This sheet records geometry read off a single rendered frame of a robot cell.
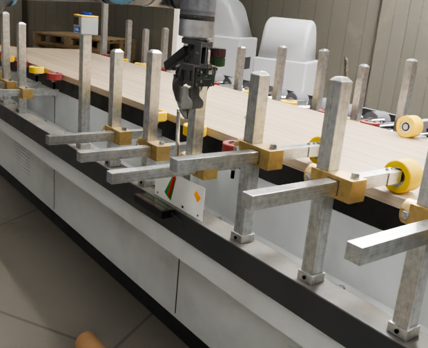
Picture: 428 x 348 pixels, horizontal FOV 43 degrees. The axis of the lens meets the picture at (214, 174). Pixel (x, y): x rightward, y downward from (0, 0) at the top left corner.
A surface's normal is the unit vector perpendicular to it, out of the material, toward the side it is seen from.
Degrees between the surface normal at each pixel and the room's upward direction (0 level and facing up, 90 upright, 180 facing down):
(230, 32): 90
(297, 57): 80
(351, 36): 90
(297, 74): 90
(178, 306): 90
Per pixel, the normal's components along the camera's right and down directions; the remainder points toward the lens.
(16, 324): 0.09, -0.95
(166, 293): -0.79, 0.11
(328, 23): -0.39, 0.23
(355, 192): 0.60, 0.28
